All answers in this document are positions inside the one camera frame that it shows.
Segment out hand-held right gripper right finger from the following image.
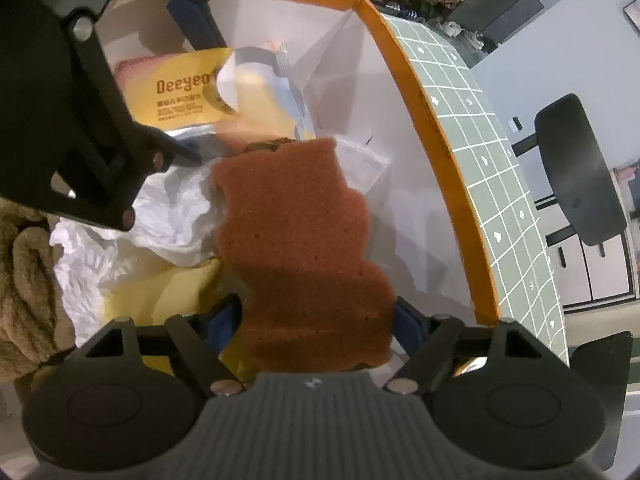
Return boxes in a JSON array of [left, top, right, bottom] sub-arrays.
[[384, 296, 543, 395]]

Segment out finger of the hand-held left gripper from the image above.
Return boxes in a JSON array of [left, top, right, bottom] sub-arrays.
[[62, 10, 205, 233], [167, 0, 227, 55]]

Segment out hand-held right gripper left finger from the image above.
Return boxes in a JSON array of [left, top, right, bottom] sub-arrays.
[[75, 296, 247, 396]]

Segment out silver packet with yellow label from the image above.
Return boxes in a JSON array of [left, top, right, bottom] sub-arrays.
[[122, 47, 241, 136]]

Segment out white tissue paper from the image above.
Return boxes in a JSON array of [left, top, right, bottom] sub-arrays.
[[49, 162, 226, 346]]

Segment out brown sponge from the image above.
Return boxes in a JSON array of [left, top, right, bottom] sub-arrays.
[[212, 136, 397, 372]]

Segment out silver foil pouch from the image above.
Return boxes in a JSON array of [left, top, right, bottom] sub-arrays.
[[220, 41, 321, 142]]

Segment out white plastic packet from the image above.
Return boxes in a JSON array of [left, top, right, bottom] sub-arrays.
[[334, 132, 392, 196]]

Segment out brown fluffy towel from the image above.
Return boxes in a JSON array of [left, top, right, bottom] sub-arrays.
[[0, 197, 78, 376]]

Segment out white cabinet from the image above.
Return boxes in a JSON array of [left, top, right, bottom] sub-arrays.
[[535, 160, 640, 313]]

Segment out black box appliance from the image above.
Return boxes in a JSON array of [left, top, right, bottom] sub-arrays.
[[447, 0, 546, 53]]

